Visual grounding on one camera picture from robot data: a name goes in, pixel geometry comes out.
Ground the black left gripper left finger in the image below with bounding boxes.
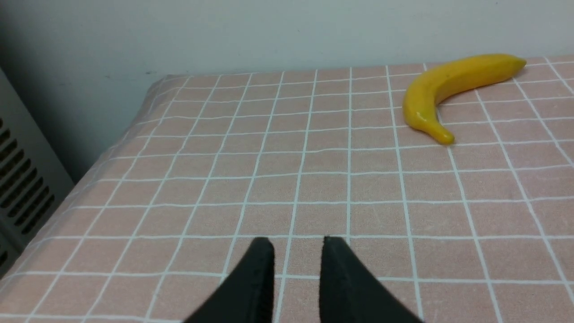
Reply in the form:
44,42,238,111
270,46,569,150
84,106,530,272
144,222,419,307
184,237,275,323

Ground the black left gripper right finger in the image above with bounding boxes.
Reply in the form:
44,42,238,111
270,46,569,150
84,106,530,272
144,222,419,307
319,236,422,323

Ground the pink checkered tablecloth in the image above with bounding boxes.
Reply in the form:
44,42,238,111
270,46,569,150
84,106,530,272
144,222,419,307
1,55,573,323

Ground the yellow toy banana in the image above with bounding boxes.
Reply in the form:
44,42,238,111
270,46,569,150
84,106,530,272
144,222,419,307
402,53,527,145

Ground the grey vented appliance panel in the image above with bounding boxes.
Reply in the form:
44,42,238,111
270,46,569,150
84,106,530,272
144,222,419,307
0,72,74,277

